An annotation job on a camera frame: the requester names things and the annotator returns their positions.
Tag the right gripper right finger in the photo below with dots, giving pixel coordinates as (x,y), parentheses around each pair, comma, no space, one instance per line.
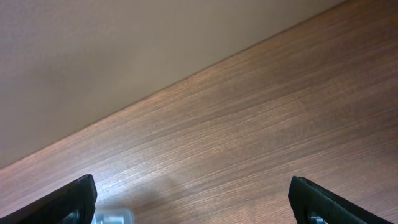
(311,203)

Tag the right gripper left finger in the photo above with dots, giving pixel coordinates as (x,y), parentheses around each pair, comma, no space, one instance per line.
(72,203)

